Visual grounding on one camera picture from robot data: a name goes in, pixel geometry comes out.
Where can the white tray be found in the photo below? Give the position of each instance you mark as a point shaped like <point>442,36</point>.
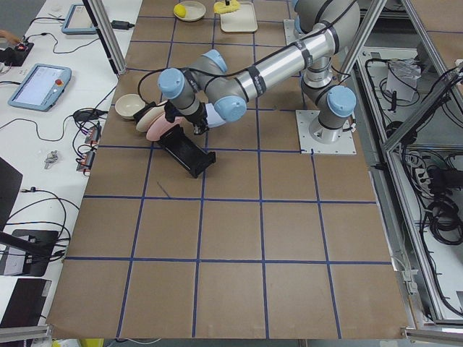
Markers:
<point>241,21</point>

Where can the yellow lemon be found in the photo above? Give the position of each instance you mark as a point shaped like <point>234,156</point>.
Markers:
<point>180,11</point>

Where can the cream bowl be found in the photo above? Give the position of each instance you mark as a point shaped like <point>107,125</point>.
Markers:
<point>128,105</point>

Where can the left teach pendant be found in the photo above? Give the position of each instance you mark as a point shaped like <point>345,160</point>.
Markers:
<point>41,88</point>

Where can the black dish rack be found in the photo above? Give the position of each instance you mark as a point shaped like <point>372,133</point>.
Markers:
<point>175,142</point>

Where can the black power adapter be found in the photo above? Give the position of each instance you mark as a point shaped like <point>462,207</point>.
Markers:
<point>121,25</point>

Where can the blue plate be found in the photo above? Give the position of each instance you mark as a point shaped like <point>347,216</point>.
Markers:
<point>212,117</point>

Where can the pink plate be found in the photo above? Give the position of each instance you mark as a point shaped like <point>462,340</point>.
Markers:
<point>161,126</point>

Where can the cream plate in rack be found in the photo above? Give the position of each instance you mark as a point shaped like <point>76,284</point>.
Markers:
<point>148,119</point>

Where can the cream plate with lemon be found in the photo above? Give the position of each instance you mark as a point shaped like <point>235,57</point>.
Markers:
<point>195,11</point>

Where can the aluminium frame post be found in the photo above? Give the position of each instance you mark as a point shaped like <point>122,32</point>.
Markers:
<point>100,20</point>

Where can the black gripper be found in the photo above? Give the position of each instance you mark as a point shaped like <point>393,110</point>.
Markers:
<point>197,119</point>

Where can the yellow bread piece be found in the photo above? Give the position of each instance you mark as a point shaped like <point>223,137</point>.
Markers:
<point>226,6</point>

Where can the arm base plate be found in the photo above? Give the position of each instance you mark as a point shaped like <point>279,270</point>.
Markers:
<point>318,140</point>

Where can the teach pendant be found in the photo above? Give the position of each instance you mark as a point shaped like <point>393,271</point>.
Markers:
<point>77,21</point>
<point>41,88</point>

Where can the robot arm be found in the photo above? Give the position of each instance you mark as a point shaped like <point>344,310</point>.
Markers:
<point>324,28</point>

